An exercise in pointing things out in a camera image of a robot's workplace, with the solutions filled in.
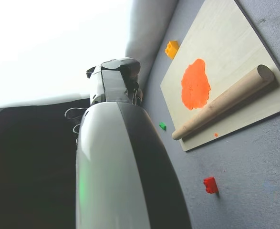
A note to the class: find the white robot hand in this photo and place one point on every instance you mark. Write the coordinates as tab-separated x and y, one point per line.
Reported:
111	167

